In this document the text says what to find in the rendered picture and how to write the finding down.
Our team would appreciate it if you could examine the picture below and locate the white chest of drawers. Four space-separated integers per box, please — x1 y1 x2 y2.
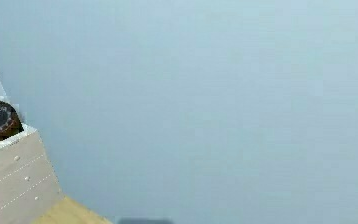
0 95 66 224

